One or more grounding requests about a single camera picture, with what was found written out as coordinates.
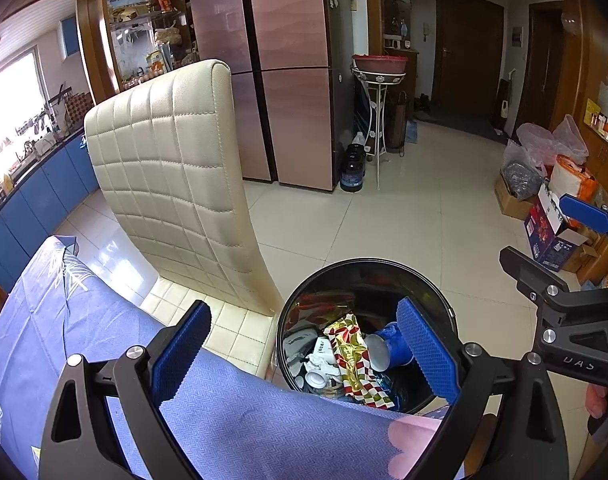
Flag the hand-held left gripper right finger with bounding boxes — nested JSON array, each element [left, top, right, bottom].
[[396, 296, 570, 480]]

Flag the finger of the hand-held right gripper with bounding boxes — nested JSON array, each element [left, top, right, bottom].
[[559, 194, 608, 235], [499, 246, 572, 313]]

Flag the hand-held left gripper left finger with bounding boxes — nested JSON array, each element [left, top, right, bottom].
[[39, 300, 212, 480]]

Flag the blue plastic cup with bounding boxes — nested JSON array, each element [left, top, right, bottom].
[[366, 322, 416, 372]]

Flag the red gold checkered wrapper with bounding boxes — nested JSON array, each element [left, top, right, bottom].
[[324, 313, 396, 412]]

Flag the white tissue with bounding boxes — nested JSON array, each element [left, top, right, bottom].
[[304, 352, 342, 392]]

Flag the green white milk carton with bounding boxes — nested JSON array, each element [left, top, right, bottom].
[[310, 336, 334, 361]]

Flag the black trash bin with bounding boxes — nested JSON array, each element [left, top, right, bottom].
[[275, 258, 457, 417]]

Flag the person's right hand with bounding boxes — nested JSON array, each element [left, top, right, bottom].
[[585, 384, 608, 420]]

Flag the orange white bag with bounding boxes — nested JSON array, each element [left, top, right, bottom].
[[549, 154, 599, 201]]

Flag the blue red printed box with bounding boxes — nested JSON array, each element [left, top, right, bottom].
[[523, 182, 597, 273]]

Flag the brown cardboard box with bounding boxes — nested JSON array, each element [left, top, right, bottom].
[[494, 175, 540, 221]]

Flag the clear bag with dark contents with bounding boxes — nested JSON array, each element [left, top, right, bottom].
[[500, 140, 547, 201]]

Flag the white translucent plastic bag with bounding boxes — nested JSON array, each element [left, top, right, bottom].
[[516, 114, 590, 166]]

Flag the blue printed tablecloth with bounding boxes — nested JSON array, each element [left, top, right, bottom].
[[0, 235, 465, 480]]

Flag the white upright appliance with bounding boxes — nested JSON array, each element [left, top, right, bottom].
[[495, 67, 516, 136]]

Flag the dark wooden door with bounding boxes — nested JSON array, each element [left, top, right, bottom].
[[431, 0, 506, 128], [521, 2, 565, 136]]

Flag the cream leather chair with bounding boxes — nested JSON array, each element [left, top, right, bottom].
[[84, 59, 281, 381]]

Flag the dark glass jug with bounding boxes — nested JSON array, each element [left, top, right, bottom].
[[340, 143, 369, 194]]

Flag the blue kitchen cabinets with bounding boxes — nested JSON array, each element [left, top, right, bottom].
[[0, 130, 100, 293]]

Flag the white metal stand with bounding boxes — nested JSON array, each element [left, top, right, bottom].
[[352, 67, 409, 192]]

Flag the red basin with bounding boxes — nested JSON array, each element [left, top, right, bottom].
[[352, 54, 410, 76]]

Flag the copper refrigerator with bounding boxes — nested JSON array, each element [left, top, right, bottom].
[[186, 0, 357, 193]]

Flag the kitchen window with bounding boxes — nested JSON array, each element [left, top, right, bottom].
[[0, 47, 42, 181]]

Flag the wooden display shelf cabinet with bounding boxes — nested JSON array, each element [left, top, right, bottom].
[[76, 0, 197, 106]]

